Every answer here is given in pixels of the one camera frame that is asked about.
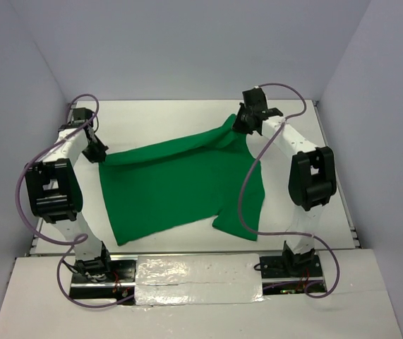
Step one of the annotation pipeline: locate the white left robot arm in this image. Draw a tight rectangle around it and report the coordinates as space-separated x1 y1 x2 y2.
25 108 114 283

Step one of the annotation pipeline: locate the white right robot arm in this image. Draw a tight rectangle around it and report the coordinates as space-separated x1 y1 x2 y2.
232 85 337 276

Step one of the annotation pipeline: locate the green t shirt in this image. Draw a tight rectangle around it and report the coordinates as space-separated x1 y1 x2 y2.
99 114 265 246

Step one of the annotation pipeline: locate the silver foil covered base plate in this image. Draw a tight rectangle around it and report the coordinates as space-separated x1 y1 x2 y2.
134 254 264 306

